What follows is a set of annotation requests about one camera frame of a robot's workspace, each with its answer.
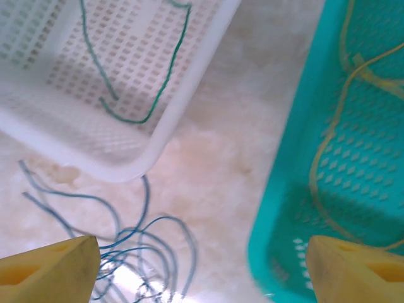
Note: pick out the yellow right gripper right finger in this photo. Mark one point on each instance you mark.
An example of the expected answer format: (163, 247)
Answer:
(356, 274)

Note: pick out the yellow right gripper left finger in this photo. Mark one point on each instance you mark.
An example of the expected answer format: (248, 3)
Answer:
(44, 274)

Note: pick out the white plastic basket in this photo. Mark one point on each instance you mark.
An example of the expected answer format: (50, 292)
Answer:
(142, 63)

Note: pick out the teal plastic basket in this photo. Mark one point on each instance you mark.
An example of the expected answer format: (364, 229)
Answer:
(363, 158)

